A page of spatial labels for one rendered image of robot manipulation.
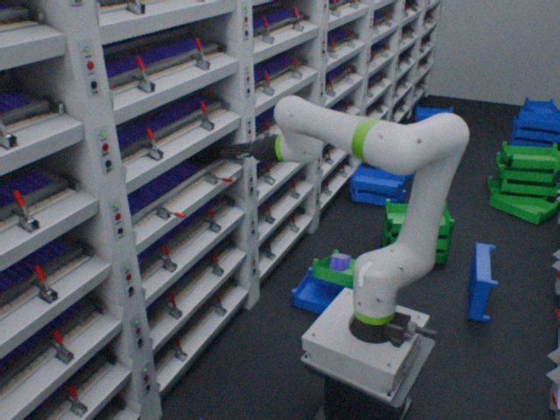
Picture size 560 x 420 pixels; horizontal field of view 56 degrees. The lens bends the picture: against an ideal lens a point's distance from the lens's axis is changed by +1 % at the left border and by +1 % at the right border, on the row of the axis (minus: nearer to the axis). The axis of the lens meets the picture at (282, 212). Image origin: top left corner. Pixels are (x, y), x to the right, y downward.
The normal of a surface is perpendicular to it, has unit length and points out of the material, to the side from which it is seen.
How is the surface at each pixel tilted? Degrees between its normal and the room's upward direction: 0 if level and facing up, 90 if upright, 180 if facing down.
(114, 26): 107
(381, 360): 2
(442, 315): 0
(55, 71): 90
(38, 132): 17
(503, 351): 0
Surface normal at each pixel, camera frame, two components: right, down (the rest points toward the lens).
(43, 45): 0.86, 0.46
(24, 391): 0.26, -0.77
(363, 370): -0.54, 0.41
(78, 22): 0.90, 0.22
